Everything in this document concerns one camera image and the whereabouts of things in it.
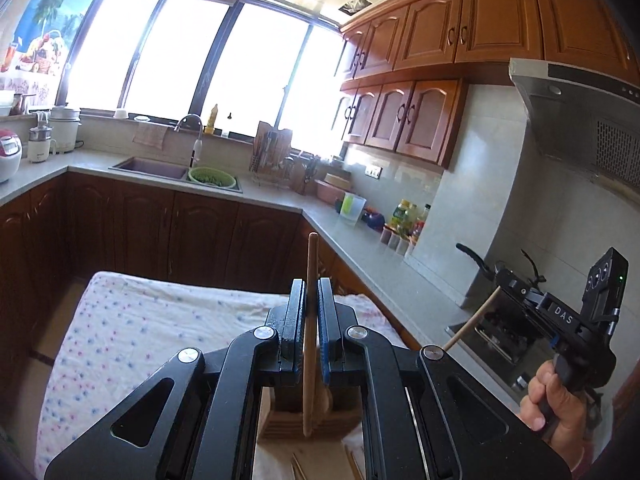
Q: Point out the small white food steamer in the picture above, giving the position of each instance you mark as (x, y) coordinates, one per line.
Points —
(40, 140)

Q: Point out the knife block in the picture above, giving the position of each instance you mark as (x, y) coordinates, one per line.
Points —
(305, 175)

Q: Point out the black wok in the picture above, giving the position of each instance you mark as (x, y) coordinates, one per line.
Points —
(470, 255)

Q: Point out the tropical fruit wall poster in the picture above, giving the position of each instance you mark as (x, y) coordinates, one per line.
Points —
(45, 25)

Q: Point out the blue and red container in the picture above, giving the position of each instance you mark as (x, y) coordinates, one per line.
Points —
(374, 220)

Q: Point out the clear plastic measuring cup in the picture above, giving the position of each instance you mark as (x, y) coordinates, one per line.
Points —
(352, 210)

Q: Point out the wooden utensil holder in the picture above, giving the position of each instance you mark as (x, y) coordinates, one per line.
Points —
(340, 417)

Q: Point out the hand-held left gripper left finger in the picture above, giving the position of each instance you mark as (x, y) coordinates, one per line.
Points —
(296, 325)

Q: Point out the person's right forearm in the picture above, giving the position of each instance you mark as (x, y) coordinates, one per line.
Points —
(575, 462)

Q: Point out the wooden wall cabinets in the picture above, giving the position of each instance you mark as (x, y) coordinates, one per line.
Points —
(405, 115)
(490, 20)

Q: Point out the pink dish cloth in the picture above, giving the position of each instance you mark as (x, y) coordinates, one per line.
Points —
(150, 135)

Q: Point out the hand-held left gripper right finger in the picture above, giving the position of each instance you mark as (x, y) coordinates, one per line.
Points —
(325, 325)

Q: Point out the green colander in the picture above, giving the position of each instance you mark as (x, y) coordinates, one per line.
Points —
(212, 176)

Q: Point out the kitchen sink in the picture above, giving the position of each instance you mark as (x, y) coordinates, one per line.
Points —
(150, 167)

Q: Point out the seasoning jars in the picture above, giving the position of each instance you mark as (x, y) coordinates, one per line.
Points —
(397, 244)

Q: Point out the gas stove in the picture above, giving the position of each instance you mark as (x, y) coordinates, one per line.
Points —
(475, 355)

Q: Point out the pink and white rice cooker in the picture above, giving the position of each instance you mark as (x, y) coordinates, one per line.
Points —
(7, 155)

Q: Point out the pink basin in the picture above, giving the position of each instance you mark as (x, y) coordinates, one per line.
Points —
(332, 187)

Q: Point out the wall outlet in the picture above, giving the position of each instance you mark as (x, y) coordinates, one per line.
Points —
(373, 171)

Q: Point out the floral white tablecloth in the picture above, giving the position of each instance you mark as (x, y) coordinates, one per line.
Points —
(150, 320)

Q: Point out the large kitchen window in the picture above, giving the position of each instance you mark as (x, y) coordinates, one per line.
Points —
(200, 60)

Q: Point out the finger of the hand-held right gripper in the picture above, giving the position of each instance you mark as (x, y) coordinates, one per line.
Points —
(522, 290)
(515, 324)

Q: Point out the yellow bottle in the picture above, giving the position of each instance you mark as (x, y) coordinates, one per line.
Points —
(213, 120)

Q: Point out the dark wooden base cabinets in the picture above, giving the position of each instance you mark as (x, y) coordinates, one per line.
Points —
(165, 230)

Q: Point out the white bowl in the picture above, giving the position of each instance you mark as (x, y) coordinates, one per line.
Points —
(121, 113)

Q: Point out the chrome faucet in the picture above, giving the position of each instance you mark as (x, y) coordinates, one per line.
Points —
(197, 140)

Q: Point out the person's right hand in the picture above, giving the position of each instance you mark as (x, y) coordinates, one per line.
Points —
(567, 425)

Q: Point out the cooking oil bottles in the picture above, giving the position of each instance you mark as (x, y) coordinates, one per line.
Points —
(407, 217)

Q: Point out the dish rack with cutting boards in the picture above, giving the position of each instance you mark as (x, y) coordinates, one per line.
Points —
(270, 150)

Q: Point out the steel range hood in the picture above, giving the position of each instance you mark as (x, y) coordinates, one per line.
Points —
(575, 115)

